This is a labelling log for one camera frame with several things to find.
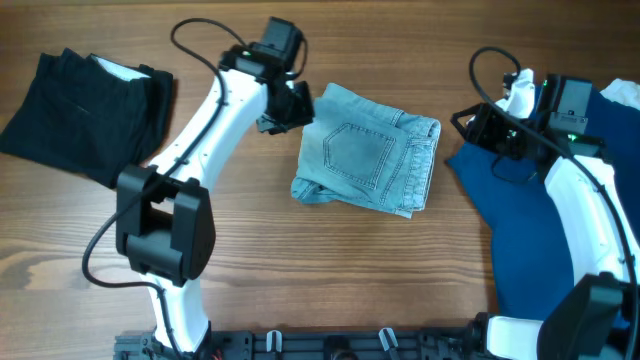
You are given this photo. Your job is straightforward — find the light blue denim shorts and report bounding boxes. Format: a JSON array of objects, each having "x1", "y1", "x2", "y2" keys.
[{"x1": 291, "y1": 83, "x2": 441, "y2": 218}]

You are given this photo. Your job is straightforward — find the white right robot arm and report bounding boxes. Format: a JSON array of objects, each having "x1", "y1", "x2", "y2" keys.
[{"x1": 450, "y1": 70, "x2": 639, "y2": 359}]

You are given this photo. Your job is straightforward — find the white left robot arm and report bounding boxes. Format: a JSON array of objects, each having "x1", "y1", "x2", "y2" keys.
[{"x1": 114, "y1": 43, "x2": 314, "y2": 359}]

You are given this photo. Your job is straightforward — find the dark blue garment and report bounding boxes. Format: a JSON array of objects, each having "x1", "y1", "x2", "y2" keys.
[{"x1": 448, "y1": 90, "x2": 639, "y2": 320}]

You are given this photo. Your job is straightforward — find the white garment in pile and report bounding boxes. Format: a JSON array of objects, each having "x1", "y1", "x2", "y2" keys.
[{"x1": 600, "y1": 78, "x2": 640, "y2": 110}]

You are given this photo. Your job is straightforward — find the folded black garment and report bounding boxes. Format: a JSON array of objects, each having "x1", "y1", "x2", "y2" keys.
[{"x1": 1, "y1": 49, "x2": 174, "y2": 188}]

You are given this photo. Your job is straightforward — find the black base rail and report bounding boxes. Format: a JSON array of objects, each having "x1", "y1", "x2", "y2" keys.
[{"x1": 113, "y1": 327, "x2": 484, "y2": 360}]

